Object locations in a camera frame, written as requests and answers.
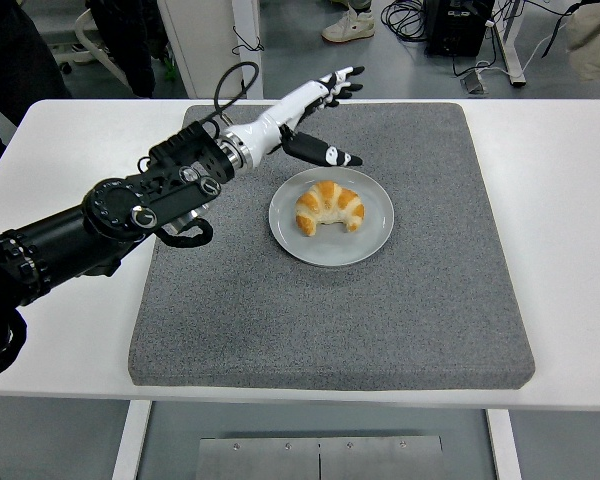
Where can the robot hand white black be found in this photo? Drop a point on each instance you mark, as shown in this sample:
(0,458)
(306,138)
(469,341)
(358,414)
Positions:
(275,120)

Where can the golden croissant bread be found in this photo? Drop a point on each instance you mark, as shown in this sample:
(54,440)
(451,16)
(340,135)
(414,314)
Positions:
(325,200)

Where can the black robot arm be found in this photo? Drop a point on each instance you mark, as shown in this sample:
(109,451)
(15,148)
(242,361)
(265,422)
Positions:
(55,240)

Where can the round grey plate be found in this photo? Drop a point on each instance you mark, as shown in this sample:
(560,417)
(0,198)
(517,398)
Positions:
(300,247)

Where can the grey metal plate with screws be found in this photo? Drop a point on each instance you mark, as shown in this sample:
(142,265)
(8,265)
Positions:
(260,460)

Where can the white background desk upright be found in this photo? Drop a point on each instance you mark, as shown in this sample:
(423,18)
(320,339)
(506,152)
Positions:
(250,30)

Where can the white cabinet panel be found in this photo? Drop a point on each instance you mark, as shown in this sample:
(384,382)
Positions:
(205,40)

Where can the person's white shoe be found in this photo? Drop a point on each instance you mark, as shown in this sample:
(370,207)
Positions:
(350,27)

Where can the person's leg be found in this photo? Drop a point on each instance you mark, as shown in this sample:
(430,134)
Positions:
(125,40)

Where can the black computer case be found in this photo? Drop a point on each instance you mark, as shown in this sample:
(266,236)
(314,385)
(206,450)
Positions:
(455,30)

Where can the grey foot pedal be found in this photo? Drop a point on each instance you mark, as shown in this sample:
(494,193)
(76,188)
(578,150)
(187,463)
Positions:
(475,84)

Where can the grey speckled foam mat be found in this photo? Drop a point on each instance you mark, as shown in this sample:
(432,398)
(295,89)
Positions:
(330,325)

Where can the white office chair base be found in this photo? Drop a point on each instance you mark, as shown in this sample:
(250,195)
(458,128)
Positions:
(81,27)

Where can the white desk leg with foot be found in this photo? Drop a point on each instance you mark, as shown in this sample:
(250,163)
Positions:
(510,45)

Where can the person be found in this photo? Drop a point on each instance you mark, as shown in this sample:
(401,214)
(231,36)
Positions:
(15,50)

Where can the beige cloth bag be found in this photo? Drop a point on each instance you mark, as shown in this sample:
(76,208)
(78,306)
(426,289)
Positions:
(595,40)

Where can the white table leg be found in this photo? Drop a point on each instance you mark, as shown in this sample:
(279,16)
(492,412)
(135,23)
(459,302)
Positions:
(130,440)
(502,445)

